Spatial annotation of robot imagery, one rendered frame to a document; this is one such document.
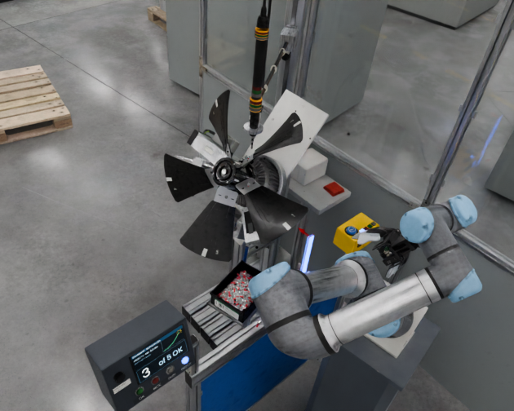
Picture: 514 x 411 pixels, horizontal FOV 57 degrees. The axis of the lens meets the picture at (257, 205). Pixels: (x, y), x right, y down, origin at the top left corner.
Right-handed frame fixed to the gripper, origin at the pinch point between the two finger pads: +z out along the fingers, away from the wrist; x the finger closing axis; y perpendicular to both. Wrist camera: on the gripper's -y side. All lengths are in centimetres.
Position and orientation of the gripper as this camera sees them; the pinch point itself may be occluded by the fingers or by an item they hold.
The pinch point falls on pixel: (369, 256)
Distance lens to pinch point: 141.9
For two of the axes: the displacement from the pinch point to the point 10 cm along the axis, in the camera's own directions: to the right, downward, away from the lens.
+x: 6.5, 7.6, -0.1
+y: -5.7, 4.9, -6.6
